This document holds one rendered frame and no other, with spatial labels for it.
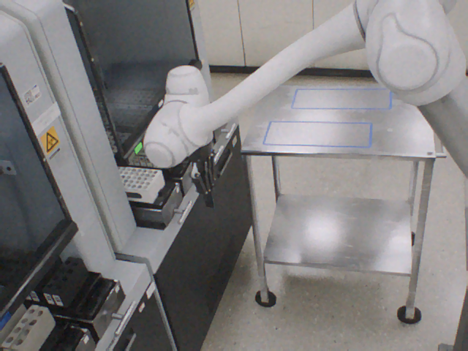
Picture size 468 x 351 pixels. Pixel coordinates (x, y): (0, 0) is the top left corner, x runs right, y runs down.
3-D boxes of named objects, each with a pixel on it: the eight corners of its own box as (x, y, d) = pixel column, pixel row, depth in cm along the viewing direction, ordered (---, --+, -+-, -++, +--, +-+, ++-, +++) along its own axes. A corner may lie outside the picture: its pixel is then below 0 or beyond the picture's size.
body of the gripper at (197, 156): (191, 130, 145) (197, 157, 151) (178, 148, 140) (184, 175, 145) (216, 133, 143) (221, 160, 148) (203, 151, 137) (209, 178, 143)
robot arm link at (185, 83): (180, 111, 143) (164, 138, 133) (168, 59, 133) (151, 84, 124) (218, 112, 140) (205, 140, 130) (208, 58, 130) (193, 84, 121)
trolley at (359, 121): (255, 308, 221) (231, 150, 171) (273, 232, 256) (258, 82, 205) (423, 327, 204) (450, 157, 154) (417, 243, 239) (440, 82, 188)
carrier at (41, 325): (49, 321, 124) (40, 305, 120) (56, 322, 123) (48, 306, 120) (20, 365, 116) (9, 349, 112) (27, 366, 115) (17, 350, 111)
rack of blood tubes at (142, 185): (68, 196, 165) (61, 180, 161) (85, 177, 172) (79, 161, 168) (153, 206, 156) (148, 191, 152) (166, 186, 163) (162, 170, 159)
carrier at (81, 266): (83, 273, 135) (76, 257, 131) (90, 274, 134) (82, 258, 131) (58, 308, 127) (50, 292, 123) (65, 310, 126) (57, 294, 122)
